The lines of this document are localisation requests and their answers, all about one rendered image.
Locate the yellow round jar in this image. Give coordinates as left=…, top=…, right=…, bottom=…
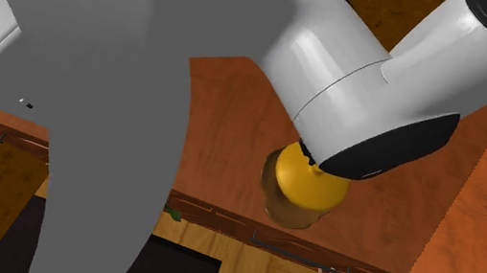
left=253, top=137, right=357, bottom=238

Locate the small green object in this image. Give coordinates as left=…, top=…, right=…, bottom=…
left=162, top=204, right=185, bottom=222

